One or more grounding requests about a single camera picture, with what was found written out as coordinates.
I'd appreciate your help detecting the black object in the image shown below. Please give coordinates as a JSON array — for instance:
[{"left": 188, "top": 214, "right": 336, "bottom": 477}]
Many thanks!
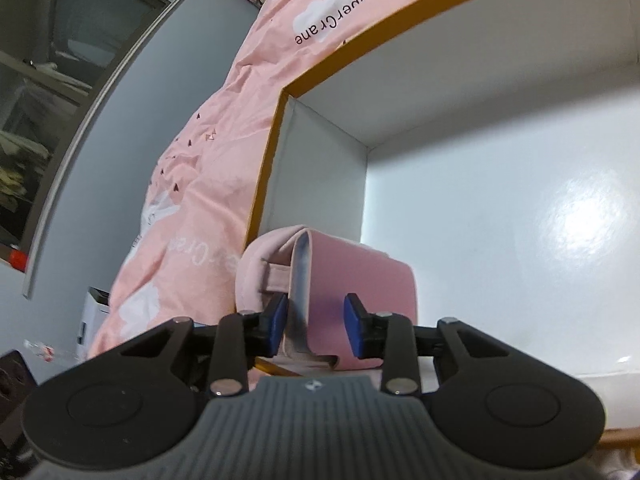
[{"left": 0, "top": 350, "right": 40, "bottom": 463}]

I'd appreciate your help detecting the white plastic box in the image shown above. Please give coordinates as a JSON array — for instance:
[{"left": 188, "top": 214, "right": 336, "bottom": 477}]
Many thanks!
[{"left": 76, "top": 286, "right": 112, "bottom": 359}]

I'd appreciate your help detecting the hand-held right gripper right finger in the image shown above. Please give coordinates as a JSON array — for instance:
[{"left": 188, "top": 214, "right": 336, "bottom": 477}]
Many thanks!
[{"left": 344, "top": 292, "right": 516, "bottom": 397}]

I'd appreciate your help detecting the purple fleece clothing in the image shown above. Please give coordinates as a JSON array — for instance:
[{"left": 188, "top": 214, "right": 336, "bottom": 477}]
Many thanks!
[{"left": 590, "top": 452, "right": 640, "bottom": 480}]

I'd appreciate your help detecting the glass window cabinet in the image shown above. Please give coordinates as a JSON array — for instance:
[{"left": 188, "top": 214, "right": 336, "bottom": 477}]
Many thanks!
[{"left": 0, "top": 0, "right": 192, "bottom": 301}]

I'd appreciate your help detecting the clear plastic wrapper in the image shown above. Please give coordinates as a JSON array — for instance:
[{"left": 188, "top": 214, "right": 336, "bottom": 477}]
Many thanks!
[{"left": 24, "top": 339, "right": 57, "bottom": 362}]

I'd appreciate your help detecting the pink printed blanket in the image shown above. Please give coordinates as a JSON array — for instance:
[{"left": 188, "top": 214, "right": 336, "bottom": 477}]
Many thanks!
[{"left": 87, "top": 0, "right": 596, "bottom": 361}]

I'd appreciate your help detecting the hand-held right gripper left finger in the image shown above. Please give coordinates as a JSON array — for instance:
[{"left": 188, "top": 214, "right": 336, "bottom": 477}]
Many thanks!
[{"left": 120, "top": 292, "right": 290, "bottom": 401}]

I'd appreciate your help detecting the pink fabric pouch with strap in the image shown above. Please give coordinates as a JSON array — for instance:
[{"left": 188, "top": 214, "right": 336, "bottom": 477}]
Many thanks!
[{"left": 235, "top": 225, "right": 418, "bottom": 372}]

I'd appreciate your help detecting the orange cardboard box white inside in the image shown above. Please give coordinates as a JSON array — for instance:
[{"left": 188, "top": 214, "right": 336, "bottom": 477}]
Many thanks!
[{"left": 245, "top": 0, "right": 640, "bottom": 453}]

